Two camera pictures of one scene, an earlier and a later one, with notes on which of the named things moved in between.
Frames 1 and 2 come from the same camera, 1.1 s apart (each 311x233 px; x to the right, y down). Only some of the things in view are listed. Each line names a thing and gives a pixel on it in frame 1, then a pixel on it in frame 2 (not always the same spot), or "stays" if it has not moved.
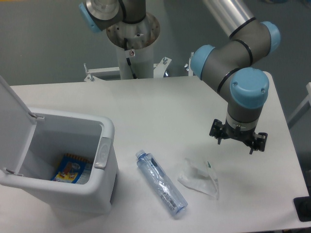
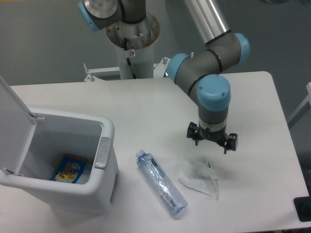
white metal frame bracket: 106,74 stays
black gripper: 218,130 to 218,137
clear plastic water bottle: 148,164 stays
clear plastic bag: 200,177 stays
